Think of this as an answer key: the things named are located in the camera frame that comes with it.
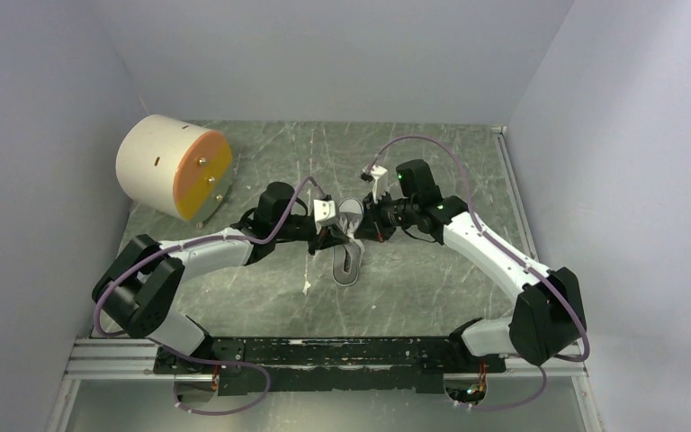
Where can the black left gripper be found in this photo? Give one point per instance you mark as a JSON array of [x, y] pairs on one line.
[[327, 237]]

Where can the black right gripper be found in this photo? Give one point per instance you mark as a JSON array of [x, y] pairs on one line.
[[372, 226]]

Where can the white shoelace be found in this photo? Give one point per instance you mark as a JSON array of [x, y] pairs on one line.
[[350, 220]]

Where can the grey canvas sneaker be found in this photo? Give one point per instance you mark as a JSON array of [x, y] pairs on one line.
[[347, 263]]

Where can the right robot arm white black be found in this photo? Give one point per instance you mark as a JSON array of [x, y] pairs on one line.
[[548, 311]]

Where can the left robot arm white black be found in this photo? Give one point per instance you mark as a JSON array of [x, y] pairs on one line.
[[138, 289]]

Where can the cream cylinder with orange face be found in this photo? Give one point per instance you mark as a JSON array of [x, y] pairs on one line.
[[175, 167]]

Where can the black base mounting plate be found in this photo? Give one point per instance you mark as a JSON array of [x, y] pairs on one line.
[[281, 364]]

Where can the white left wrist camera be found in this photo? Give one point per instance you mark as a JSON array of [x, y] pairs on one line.
[[325, 212]]

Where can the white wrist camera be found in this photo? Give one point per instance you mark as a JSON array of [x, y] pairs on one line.
[[376, 175], [325, 212]]

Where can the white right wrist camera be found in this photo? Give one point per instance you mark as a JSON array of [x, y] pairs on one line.
[[376, 175]]

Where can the aluminium frame rail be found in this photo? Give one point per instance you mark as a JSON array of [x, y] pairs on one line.
[[133, 359]]

